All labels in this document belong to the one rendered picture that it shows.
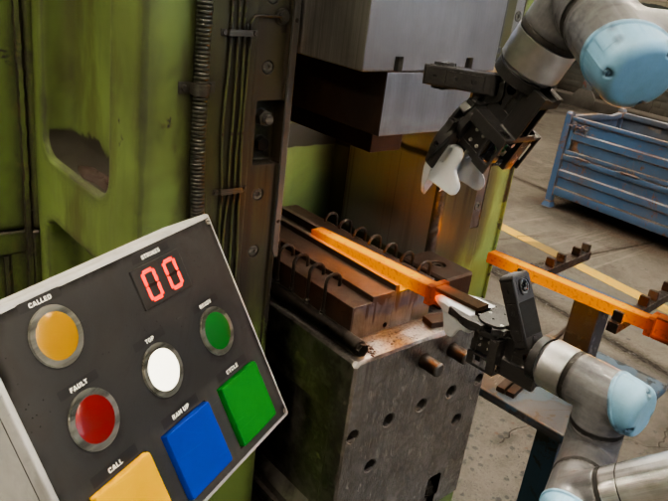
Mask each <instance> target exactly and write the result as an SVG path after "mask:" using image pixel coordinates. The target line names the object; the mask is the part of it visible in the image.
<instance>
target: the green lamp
mask: <svg viewBox="0 0 668 501"><path fill-rule="evenodd" d="M205 332H206V336H207V339H208V341H209V343H210V344H211V345H212V346H213V347H214V348H216V349H219V350H221V349H224V348H226V347H227V346H228V344H229V342H230V338H231V329H230V325H229V322H228V320H227V319H226V317H225V316H224V315H223V314H222V313H220V312H212V313H211V314H210V315H209V316H208V317H207V319H206V323H205Z"/></svg>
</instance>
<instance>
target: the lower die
mask: <svg viewBox="0 0 668 501"><path fill-rule="evenodd" d="M282 209H284V210H286V211H288V212H290V213H291V214H293V215H295V216H297V217H299V218H300V219H302V220H304V221H306V222H308V223H310V224H311V225H313V226H315V227H317V228H322V227H323V228H325V229H327V230H329V231H331V232H333V233H335V234H337V235H340V236H342V237H344V238H346V239H348V240H350V241H352V242H354V243H356V244H358V245H360V246H363V247H365V248H367V249H369V250H371V251H374V252H376V253H378V254H380V255H382V256H384V257H387V258H389V259H391V260H393V261H395V262H397V263H399V264H401V265H403V266H405V267H407V268H410V269H412V270H414V271H417V269H416V268H414V267H412V266H411V265H409V264H407V263H405V262H400V260H399V259H398V258H396V257H394V256H392V255H390V254H388V253H383V251H382V250H380V249H378V248H376V247H374V246H372V245H369V246H368V245H367V242H365V241H363V240H361V239H359V238H357V237H356V236H355V237H352V234H350V233H348V232H346V231H344V230H342V229H341V230H340V229H338V227H337V226H335V225H333V224H331V223H329V222H328V221H327V222H324V219H322V218H320V217H318V216H316V215H314V214H313V213H311V212H309V211H307V210H305V209H303V208H301V207H300V206H298V205H292V206H286V207H284V206H282ZM279 237H280V240H281V243H280V246H283V245H284V244H292V245H293V246H294V248H295V254H294V255H291V247H287V248H285V249H283V251H282V252H281V257H280V268H279V282H280V284H281V285H283V286H284V287H286V288H287V289H288V288H289V286H290V279H291V270H292V262H293V260H294V258H295V257H296V256H297V255H298V254H299V253H301V252H306V253H308V255H309V257H310V264H309V266H306V256H301V257H300V258H299V259H298V260H297V262H296V266H295V275H294V284H293V287H294V293H295V294H296V295H298V296H299V297H301V298H302V299H303V298H304V297H305V292H306V284H307V275H308V270H309V268H310V266H311V265H312V264H313V263H315V262H319V261H320V262H323V263H324V264H325V267H326V271H325V274H324V275H322V266H320V265H318V266H316V267H314V268H313V270H312V273H311V281H310V289H309V299H310V301H309V303H310V304H311V305H312V306H313V307H315V308H316V309H317V310H319V309H320V308H321V305H322V297H323V288H324V282H325V279H326V277H327V276H328V275H329V274H330V273H332V272H339V273H340V274H341V275H342V285H341V286H338V276H337V275H335V276H332V277H331V278H330V280H329V282H328V287H327V295H326V302H325V310H326V313H325V314H326V315H327V316H328V317H330V318H331V319H333V320H334V321H336V322H337V323H338V324H340V325H341V326H343V327H344V328H346V329H347V330H349V331H350V332H352V333H353V334H355V335H356V336H358V337H359V338H362V337H365V336H368V335H371V334H374V333H377V332H380V331H383V330H386V329H388V328H391V327H394V326H397V325H400V324H403V323H406V322H409V321H412V320H415V319H418V318H421V317H423V316H424V315H427V314H428V309H429V306H428V305H426V304H424V303H423V300H424V297H423V296H421V295H419V294H417V293H415V292H413V291H411V290H409V289H406V290H403V291H400V285H399V284H398V283H396V282H395V281H393V280H391V279H389V278H388V277H386V276H384V275H382V274H380V273H379V272H377V271H375V270H373V269H372V268H370V267H368V266H366V265H365V264H363V263H361V262H359V261H358V260H356V259H354V258H352V257H351V256H349V255H347V254H345V253H344V252H342V251H340V250H338V249H336V248H334V247H332V246H331V245H329V244H327V243H325V242H324V241H322V240H320V239H318V238H317V237H315V236H313V235H311V234H310V233H308V232H306V231H304V230H303V229H301V228H299V227H297V226H296V225H295V224H293V223H291V222H290V221H288V220H286V219H284V218H281V221H280V232H279ZM417 272H418V271H417ZM418 273H420V274H422V275H424V276H426V277H428V278H430V279H432V280H434V278H433V277H431V276H429V275H427V274H426V273H424V272H422V271H420V272H418ZM385 322H387V326H386V327H385V328H383V324H384V323H385Z"/></svg>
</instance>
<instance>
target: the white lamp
mask: <svg viewBox="0 0 668 501"><path fill-rule="evenodd" d="M148 373H149V377H150V380H151V382H152V384H153V385H154V386H155V387H156V388H157V389H158V390H161V391H170V390H171V389H173V388H174V387H175V386H176V384H177V382H178V379H179V374H180V369H179V364H178V361H177V359H176V357H175V355H174V354H173V353H172V352H171V351H170V350H167V349H164V348H161V349H158V350H156V351H155V352H154V353H153V354H152V355H151V357H150V359H149V363H148Z"/></svg>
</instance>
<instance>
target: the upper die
mask: <svg viewBox="0 0 668 501"><path fill-rule="evenodd" d="M422 78H423V72H398V71H392V72H360V71H356V70H353V69H349V68H346V67H342V66H339V65H335V64H332V63H329V62H325V61H322V60H318V59H315V58H311V57H308V56H304V55H301V54H296V65H295V74H294V86H293V96H292V104H293V105H296V106H299V107H302V108H304V109H307V110H310V111H312V112H315V113H318V114H320V115H323V116H326V117H328V118H331V119H334V120H336V121H339V122H342V123H344V124H347V125H350V126H352V127H355V128H358V129H360V130H363V131H366V132H368V133H371V134H374V135H376V136H388V135H400V134H411V133H423V132H434V131H440V130H441V128H442V127H443V126H444V125H445V124H446V122H447V121H448V119H449V118H450V117H451V116H452V114H453V113H454V112H455V111H456V110H457V109H458V107H459V106H460V105H461V104H462V103H463V102H465V101H466V100H468V99H469V98H470V92H469V91H463V90H458V89H445V90H440V89H438V88H433V87H430V86H431V84H426V83H422Z"/></svg>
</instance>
